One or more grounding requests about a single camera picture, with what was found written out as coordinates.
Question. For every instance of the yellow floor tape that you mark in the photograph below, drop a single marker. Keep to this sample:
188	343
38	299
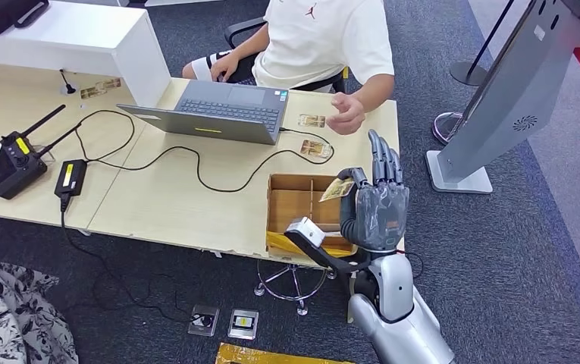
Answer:
269	355

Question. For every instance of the grey laptop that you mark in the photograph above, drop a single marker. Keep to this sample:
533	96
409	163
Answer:
219	128

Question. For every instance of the grey kiosk stand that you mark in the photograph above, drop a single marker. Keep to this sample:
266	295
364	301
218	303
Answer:
515	85

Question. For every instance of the person's right hand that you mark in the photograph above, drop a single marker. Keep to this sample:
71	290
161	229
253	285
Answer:
224	66

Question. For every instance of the silver floor socket with plug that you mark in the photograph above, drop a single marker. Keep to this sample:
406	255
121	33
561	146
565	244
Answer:
203	320

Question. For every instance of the person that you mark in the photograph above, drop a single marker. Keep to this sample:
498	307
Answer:
320	40

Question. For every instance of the black power adapter brick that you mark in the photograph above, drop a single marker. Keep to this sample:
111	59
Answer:
71	178

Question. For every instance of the black and white floral cloth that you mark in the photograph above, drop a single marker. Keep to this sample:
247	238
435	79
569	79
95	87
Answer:
8	316

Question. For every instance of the person's left hand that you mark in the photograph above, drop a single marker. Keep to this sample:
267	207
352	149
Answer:
350	115

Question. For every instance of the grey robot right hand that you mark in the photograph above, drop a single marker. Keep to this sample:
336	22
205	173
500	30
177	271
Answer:
380	216

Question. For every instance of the person's right forearm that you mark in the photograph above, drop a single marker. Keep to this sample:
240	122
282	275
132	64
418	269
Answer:
249	45

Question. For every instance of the black stanchion pole with base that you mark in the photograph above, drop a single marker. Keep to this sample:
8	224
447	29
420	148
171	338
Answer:
465	74

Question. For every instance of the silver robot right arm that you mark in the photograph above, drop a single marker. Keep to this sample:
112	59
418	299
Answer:
395	291

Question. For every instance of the black office chair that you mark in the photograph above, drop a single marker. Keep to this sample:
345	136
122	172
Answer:
242	27

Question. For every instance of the chrome stanchion base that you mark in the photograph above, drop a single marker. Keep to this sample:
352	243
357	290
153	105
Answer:
443	128

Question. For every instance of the room key card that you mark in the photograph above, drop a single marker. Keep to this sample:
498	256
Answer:
336	190

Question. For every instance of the white counter riser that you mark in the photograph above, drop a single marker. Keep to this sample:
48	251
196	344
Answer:
68	35

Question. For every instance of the patterned ID card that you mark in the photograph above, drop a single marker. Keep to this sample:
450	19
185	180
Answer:
315	148

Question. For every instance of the wooden divided box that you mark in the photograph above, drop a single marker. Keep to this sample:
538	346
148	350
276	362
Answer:
289	206

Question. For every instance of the small black antenna on base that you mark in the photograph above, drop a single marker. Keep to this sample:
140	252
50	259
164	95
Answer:
68	89

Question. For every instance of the person's left forearm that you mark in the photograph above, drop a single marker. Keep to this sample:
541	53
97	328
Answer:
377	93

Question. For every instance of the chrome stool base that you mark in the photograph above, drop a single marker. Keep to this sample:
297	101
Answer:
293	274

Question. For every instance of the black remote controller with antennas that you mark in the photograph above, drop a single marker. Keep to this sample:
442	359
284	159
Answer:
11	168

